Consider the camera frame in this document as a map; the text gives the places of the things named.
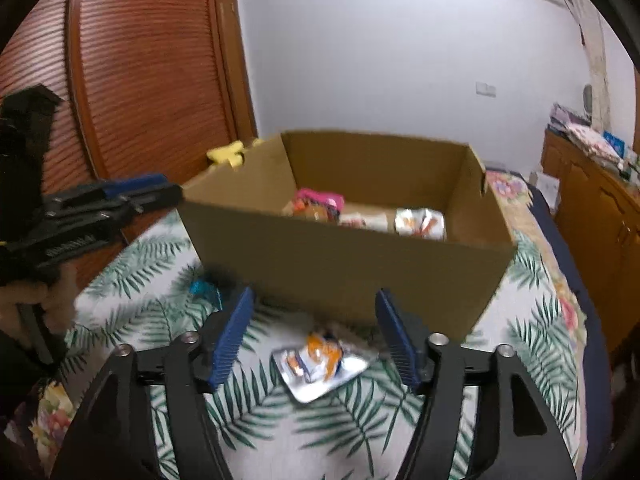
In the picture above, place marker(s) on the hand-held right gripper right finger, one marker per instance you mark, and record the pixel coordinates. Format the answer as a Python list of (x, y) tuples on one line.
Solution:
[(397, 340)]

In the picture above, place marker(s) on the leaf-print blanket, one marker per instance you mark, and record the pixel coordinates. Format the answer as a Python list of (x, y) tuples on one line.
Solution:
[(325, 435)]

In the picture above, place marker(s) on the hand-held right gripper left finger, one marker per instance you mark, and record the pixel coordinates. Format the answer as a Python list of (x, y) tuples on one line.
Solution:
[(232, 340)]

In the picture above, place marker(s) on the blue candy wrapper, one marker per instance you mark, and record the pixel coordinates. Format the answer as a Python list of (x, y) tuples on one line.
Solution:
[(202, 289)]

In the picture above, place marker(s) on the folded floral cloth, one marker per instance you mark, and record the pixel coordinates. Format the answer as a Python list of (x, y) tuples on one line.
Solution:
[(595, 147)]

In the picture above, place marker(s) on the brown cardboard box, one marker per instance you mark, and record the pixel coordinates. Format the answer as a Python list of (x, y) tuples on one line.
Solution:
[(325, 270)]

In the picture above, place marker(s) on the yellow plush toy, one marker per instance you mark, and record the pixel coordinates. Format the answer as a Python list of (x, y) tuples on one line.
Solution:
[(227, 152)]

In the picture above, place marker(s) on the folded purple cloth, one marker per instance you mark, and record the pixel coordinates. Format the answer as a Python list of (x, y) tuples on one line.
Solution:
[(567, 117)]

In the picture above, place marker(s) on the person's left hand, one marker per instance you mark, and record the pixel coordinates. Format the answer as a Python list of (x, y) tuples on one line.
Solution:
[(55, 300)]

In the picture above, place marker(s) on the beige hanging curtain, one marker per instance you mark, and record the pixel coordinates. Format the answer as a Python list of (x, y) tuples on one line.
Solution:
[(597, 60)]

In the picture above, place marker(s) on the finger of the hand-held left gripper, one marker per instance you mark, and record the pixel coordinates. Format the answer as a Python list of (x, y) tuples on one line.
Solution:
[(132, 183), (150, 199)]

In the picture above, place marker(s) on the navy bed sheet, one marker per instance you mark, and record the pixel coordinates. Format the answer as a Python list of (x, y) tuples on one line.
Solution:
[(595, 360)]

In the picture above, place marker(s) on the white wall socket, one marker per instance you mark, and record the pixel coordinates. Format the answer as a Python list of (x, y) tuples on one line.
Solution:
[(485, 89)]

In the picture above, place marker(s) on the pink snack packet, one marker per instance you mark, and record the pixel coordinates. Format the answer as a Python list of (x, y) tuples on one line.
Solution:
[(320, 197)]

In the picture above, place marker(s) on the small blue box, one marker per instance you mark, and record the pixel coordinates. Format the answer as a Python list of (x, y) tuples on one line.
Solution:
[(615, 144)]

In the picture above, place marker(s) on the wooden wardrobe door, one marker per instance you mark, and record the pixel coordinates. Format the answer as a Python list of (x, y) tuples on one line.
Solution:
[(150, 60)]

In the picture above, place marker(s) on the wooden cabinet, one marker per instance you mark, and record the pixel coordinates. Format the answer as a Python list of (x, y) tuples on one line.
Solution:
[(590, 210)]

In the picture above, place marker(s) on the floral quilt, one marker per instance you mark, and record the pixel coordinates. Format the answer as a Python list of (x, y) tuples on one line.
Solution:
[(505, 190)]

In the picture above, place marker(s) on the white packet with red label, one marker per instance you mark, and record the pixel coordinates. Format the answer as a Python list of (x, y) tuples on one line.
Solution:
[(365, 220)]

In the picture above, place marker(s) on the silver packet orange blue print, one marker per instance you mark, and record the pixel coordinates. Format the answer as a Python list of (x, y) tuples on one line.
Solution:
[(320, 365)]

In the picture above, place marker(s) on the silver packet with orange print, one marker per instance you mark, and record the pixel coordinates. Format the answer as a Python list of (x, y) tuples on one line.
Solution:
[(420, 222)]

